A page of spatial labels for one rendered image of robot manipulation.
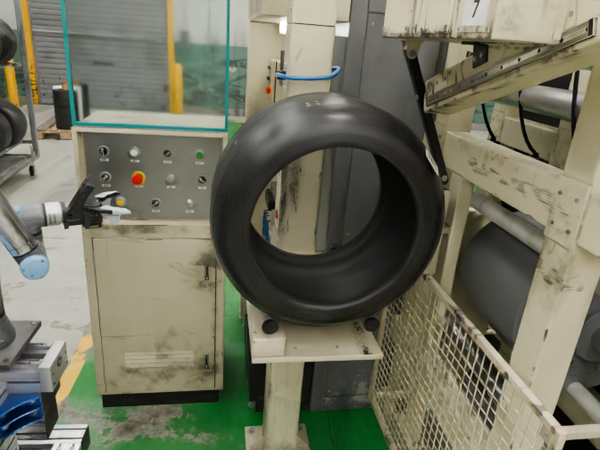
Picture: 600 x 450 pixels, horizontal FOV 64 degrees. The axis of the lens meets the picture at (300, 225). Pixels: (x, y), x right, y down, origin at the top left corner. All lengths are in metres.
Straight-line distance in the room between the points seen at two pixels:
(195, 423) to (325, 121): 1.62
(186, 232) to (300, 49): 0.88
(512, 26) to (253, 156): 0.56
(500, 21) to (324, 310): 0.75
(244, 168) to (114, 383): 1.49
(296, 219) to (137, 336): 0.96
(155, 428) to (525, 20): 2.03
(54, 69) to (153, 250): 9.40
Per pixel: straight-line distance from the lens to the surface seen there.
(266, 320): 1.29
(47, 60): 11.22
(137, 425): 2.36
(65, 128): 7.84
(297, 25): 1.45
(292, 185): 1.52
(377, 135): 1.10
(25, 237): 1.55
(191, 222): 1.96
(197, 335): 2.17
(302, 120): 1.08
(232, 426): 2.31
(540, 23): 0.98
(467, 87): 1.26
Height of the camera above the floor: 1.61
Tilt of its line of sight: 21 degrees down
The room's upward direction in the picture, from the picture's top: 5 degrees clockwise
